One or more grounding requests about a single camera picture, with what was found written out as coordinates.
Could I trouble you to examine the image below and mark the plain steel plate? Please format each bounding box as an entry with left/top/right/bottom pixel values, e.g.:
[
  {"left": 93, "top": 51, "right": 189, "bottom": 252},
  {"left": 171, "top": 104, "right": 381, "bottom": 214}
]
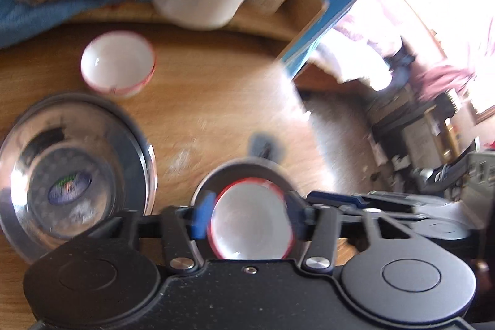
[{"left": 0, "top": 92, "right": 158, "bottom": 265}]

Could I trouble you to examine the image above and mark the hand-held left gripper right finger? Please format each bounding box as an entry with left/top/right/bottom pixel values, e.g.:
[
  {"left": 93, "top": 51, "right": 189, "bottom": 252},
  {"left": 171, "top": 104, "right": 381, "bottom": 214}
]
[{"left": 285, "top": 191, "right": 416, "bottom": 273}]

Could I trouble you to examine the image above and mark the steel bowl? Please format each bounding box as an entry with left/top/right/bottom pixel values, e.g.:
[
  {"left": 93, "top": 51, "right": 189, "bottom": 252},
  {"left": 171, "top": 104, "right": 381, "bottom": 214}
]
[{"left": 191, "top": 159, "right": 296, "bottom": 262}]

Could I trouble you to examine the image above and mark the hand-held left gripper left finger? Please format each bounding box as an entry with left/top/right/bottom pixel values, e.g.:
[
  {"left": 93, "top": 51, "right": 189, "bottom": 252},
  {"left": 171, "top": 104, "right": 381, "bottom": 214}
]
[{"left": 83, "top": 191, "right": 217, "bottom": 274}]

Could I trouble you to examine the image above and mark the pink cloth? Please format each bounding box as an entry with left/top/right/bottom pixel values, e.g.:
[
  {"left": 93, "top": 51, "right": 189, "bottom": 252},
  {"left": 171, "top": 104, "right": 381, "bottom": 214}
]
[{"left": 333, "top": 0, "right": 495, "bottom": 103}]

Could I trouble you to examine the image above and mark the white bowl with red rim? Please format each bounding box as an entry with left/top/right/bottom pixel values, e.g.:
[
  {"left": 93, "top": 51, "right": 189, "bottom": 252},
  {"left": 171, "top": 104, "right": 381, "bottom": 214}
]
[
  {"left": 80, "top": 31, "right": 157, "bottom": 99},
  {"left": 207, "top": 177, "right": 295, "bottom": 261}
]

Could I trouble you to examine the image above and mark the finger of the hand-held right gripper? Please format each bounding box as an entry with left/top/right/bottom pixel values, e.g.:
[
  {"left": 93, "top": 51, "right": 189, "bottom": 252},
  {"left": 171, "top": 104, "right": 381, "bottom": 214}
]
[{"left": 307, "top": 190, "right": 416, "bottom": 215}]

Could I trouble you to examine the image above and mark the wooden desk riser shelf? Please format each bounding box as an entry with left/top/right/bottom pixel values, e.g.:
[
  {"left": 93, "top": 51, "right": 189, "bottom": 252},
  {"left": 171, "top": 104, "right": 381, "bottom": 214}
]
[{"left": 66, "top": 0, "right": 330, "bottom": 41}]

